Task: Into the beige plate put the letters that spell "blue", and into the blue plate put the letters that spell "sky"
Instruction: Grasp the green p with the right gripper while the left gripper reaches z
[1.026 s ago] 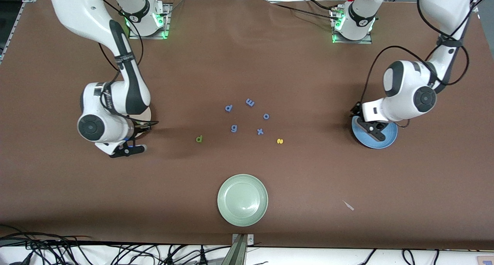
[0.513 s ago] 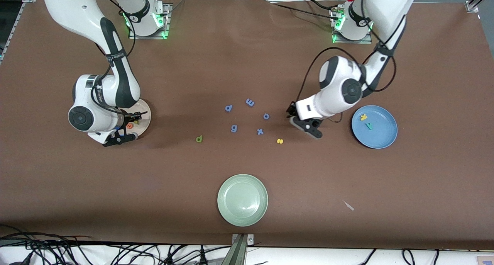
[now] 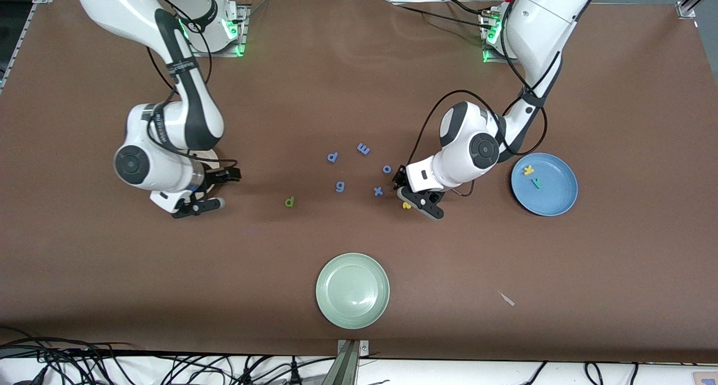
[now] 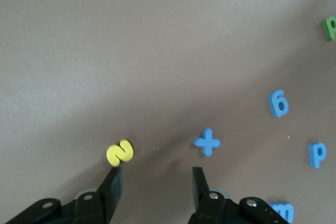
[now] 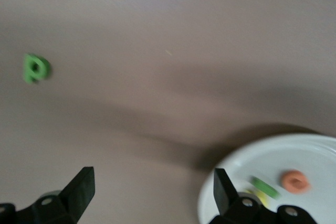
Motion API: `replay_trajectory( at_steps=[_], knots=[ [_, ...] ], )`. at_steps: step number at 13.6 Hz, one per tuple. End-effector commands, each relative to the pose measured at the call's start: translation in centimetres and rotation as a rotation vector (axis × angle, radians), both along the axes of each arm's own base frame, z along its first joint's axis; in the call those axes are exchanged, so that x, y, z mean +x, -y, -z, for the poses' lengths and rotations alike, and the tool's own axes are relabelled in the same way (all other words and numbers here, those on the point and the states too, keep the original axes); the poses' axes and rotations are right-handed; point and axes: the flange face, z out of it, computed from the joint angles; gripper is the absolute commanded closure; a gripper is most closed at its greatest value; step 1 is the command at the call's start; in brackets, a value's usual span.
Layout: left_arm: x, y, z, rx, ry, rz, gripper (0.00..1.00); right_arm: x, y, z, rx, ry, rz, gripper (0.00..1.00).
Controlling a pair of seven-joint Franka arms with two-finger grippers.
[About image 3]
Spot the beige plate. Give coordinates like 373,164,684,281
188,148,221,195

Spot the brown table cover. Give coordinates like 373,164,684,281
0,0,718,363

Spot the blue plate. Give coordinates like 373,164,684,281
510,152,579,217

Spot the green plate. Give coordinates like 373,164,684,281
315,252,391,331

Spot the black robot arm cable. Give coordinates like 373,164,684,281
409,0,564,199
143,0,239,167

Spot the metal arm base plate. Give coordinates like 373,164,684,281
191,3,250,58
480,9,519,63

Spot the black table cable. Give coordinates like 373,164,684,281
439,0,501,16
393,2,490,29

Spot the metal camera post bracket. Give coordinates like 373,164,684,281
337,339,370,385

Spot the aluminium edge rail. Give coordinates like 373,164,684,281
0,0,55,89

